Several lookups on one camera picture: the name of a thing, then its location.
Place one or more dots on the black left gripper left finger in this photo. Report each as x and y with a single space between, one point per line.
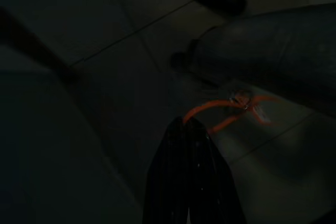
168 176

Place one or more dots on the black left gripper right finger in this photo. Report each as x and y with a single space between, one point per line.
210 182

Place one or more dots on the small metal key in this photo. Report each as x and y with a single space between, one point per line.
245 103

